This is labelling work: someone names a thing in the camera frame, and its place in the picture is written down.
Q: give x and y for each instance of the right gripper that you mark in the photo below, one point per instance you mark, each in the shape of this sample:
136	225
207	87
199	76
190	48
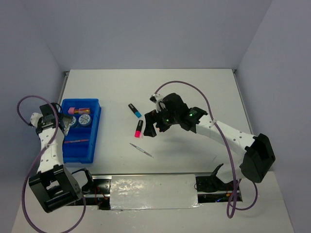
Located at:
152	117

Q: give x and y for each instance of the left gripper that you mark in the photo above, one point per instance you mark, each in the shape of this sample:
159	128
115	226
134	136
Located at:
67	120

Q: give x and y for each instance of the blue white round jar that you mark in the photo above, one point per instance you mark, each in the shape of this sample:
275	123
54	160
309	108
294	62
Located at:
74	122

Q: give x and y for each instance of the pink pen bundle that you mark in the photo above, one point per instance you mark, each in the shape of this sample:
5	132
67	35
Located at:
79	111

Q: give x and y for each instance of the blue-capped black highlighter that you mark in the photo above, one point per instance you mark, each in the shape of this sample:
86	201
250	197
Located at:
134	110

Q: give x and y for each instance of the pink-capped black highlighter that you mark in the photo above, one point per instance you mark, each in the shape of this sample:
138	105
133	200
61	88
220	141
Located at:
138	129

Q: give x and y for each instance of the orange clear pen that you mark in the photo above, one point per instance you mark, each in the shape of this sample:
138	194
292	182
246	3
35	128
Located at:
76	141

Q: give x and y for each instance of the grey clear pen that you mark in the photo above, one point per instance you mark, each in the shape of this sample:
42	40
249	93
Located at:
141	150

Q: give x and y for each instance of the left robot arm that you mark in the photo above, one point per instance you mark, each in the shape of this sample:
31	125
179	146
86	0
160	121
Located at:
53	185

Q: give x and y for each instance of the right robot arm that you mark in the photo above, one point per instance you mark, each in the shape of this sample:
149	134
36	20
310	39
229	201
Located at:
255	152

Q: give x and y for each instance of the blue plastic bin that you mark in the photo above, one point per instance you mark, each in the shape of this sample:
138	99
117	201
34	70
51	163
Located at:
82	153

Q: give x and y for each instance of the silver taped plate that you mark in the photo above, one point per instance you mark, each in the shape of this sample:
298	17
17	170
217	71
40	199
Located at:
153	192

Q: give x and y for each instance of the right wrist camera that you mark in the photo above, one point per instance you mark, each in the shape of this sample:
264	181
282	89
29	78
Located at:
156	97

